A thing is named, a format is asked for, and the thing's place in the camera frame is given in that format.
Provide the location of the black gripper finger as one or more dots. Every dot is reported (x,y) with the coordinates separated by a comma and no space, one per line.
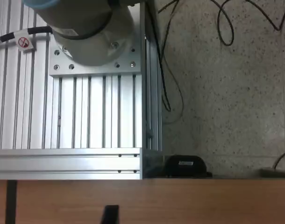
(111,214)

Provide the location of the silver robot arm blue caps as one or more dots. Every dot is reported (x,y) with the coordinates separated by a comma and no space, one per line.
(86,35)

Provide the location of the black power adapter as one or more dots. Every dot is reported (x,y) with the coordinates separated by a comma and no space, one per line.
(184,168)

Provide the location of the thin black strip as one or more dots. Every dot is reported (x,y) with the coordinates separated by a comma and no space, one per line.
(11,200)

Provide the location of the aluminium base mounting plate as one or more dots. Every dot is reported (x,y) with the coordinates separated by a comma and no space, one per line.
(63,67)

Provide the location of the white warning label tag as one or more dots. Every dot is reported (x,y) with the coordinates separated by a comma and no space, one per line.
(24,43)

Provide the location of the aluminium slatted robot pedestal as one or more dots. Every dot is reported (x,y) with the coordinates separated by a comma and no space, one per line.
(98,112)

